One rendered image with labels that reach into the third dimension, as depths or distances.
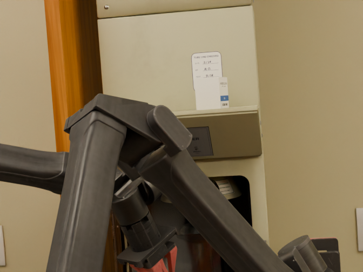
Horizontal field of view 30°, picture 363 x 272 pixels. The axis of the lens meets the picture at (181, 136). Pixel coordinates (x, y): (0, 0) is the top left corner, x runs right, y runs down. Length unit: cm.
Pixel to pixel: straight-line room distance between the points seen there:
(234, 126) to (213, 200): 35
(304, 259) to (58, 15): 66
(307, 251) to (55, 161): 44
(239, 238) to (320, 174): 87
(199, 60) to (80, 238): 68
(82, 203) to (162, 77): 63
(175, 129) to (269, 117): 91
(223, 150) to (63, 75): 35
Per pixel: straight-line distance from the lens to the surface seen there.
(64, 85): 135
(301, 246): 109
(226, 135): 131
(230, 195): 144
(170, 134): 91
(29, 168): 116
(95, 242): 79
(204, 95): 130
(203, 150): 134
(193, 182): 95
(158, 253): 119
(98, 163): 84
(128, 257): 120
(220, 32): 138
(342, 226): 185
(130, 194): 116
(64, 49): 136
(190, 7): 139
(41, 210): 194
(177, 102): 139
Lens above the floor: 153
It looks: 3 degrees down
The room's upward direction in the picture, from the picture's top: 4 degrees counter-clockwise
